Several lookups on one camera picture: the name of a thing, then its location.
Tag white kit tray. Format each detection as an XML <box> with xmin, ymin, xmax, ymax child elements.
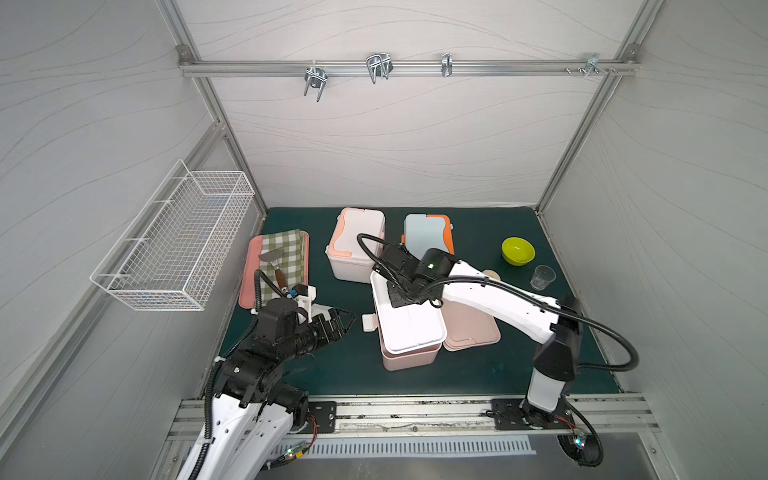
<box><xmin>370</xmin><ymin>272</ymin><xmax>447</xmax><ymax>355</ymax></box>

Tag aluminium crossbar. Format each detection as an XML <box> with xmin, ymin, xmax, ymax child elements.
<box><xmin>179</xmin><ymin>58</ymin><xmax>641</xmax><ymax>78</ymax></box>

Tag pink first aid kit box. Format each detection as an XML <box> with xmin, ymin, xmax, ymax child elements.
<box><xmin>379</xmin><ymin>302</ymin><xmax>501</xmax><ymax>371</ymax></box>

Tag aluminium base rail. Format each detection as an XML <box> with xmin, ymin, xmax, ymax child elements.
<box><xmin>166</xmin><ymin>393</ymin><xmax>661</xmax><ymax>443</ymax></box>

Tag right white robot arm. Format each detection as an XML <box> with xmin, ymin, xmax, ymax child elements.
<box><xmin>365</xmin><ymin>242</ymin><xmax>639</xmax><ymax>468</ymax></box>

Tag blue orange first aid kit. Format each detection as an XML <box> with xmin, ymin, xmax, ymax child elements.
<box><xmin>401</xmin><ymin>213</ymin><xmax>455</xmax><ymax>259</ymax></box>

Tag white wire basket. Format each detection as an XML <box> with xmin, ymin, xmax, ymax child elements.
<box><xmin>90</xmin><ymin>159</ymin><xmax>254</xmax><ymax>312</ymax></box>

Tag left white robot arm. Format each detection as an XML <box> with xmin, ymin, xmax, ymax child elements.
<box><xmin>178</xmin><ymin>297</ymin><xmax>357</xmax><ymax>479</ymax></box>

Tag metal hook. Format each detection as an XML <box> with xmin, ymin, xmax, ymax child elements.
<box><xmin>441</xmin><ymin>53</ymin><xmax>453</xmax><ymax>78</ymax></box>
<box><xmin>564</xmin><ymin>53</ymin><xmax>617</xmax><ymax>78</ymax></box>
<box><xmin>303</xmin><ymin>66</ymin><xmax>328</xmax><ymax>102</ymax></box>
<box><xmin>365</xmin><ymin>52</ymin><xmax>393</xmax><ymax>84</ymax></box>

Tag green checkered cloth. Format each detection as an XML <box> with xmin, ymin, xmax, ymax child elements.
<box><xmin>255</xmin><ymin>229</ymin><xmax>307</xmax><ymax>301</ymax></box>

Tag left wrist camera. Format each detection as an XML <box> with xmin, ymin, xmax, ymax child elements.
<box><xmin>289</xmin><ymin>284</ymin><xmax>317</xmax><ymax>324</ymax></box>

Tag spatula with wooden handle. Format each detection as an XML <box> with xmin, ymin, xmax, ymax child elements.
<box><xmin>260</xmin><ymin>248</ymin><xmax>288</xmax><ymax>291</ymax></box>

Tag clear plastic cup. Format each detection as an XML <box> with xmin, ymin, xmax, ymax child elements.
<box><xmin>530</xmin><ymin>265</ymin><xmax>557</xmax><ymax>291</ymax></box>

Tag green bowl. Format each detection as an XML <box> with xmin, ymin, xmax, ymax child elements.
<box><xmin>501</xmin><ymin>237</ymin><xmax>536</xmax><ymax>267</ymax></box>

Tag white peach first aid kit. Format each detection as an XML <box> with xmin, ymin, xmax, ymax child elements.
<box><xmin>326</xmin><ymin>207</ymin><xmax>385</xmax><ymax>284</ymax></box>

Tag pink tray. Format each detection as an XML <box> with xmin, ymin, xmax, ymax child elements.
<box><xmin>238</xmin><ymin>230</ymin><xmax>309</xmax><ymax>310</ymax></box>

